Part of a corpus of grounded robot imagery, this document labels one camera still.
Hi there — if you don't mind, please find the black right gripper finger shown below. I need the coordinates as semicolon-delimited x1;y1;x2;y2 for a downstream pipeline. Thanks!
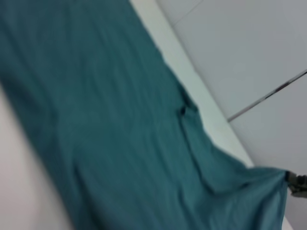
284;171;307;198

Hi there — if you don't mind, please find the teal blue shirt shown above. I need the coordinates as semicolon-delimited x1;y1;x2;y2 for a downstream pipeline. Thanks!
0;0;290;230

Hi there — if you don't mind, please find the silver partition post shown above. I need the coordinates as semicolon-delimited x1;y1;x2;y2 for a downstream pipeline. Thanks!
227;69;307;122

